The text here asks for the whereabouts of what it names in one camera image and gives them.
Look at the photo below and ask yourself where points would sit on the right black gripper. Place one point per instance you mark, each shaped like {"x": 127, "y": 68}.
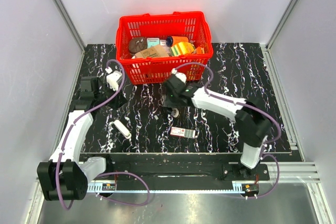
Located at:
{"x": 168, "y": 103}

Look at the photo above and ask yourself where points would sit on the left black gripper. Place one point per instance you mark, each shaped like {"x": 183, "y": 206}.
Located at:
{"x": 119, "y": 100}

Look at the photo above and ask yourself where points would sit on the white stapler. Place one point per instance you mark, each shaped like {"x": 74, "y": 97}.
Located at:
{"x": 122, "y": 129}

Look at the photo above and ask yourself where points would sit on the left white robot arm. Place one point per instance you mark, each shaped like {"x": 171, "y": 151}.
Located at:
{"x": 62, "y": 177}

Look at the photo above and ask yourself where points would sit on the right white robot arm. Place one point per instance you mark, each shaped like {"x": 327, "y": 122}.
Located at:
{"x": 252, "y": 123}

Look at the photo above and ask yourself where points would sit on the red white staple box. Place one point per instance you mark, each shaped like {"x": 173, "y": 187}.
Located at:
{"x": 181, "y": 132}

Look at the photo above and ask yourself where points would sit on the yellow green snack pack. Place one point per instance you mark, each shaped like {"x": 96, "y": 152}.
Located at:
{"x": 182, "y": 48}

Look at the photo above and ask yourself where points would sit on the brown cardboard packet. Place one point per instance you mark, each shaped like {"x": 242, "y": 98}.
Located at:
{"x": 157, "y": 51}

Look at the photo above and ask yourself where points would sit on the orange snack packet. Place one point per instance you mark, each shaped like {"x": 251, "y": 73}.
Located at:
{"x": 199, "y": 50}

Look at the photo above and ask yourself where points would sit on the orange bottle blue cap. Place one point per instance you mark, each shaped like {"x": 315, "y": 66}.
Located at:
{"x": 172, "y": 40}

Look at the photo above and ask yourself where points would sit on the red plastic shopping basket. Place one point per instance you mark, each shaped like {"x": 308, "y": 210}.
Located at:
{"x": 192, "y": 25}

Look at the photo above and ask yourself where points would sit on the teal white small box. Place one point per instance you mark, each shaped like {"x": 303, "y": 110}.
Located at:
{"x": 152, "y": 41}

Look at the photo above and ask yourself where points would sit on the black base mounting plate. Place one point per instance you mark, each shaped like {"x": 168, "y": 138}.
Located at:
{"x": 216, "y": 165}

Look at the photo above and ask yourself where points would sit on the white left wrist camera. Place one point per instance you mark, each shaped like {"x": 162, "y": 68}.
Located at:
{"x": 113, "y": 78}

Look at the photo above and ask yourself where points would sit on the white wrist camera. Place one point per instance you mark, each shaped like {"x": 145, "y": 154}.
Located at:
{"x": 179, "y": 75}
{"x": 113, "y": 78}

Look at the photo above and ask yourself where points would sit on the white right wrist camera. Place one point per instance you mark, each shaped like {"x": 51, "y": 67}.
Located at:
{"x": 179, "y": 75}

